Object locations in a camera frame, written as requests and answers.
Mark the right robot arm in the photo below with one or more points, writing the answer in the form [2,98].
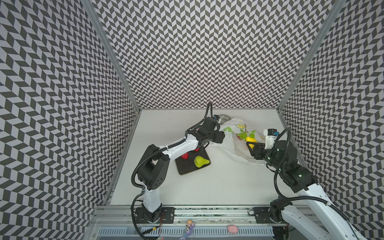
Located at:
[293,182]

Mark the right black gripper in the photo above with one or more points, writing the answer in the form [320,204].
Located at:
[257,149]

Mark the black square tray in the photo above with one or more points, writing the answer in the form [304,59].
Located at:
[187,166]

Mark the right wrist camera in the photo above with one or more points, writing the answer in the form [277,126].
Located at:
[270,137]

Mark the yellow fake lemon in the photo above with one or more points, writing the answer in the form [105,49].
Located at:
[251,142]

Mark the purple toy figure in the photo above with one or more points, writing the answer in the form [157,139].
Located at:
[190,225]

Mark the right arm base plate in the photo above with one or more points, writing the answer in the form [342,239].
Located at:
[263,215]

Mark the pink round toy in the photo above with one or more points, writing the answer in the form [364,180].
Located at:
[232,229]

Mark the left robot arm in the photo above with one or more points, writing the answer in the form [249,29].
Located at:
[152,169]

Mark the green fake pear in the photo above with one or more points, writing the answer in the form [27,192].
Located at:
[200,162]

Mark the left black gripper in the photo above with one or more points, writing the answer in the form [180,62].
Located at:
[221,136]

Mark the grey tape roll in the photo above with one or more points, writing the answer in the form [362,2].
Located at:
[224,118]

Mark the white plastic bag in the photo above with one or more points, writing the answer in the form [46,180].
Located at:
[234,145]

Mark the red fake strawberry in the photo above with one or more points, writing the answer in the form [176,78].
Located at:
[185,156]

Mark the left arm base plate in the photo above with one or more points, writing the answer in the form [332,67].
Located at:
[164,214]

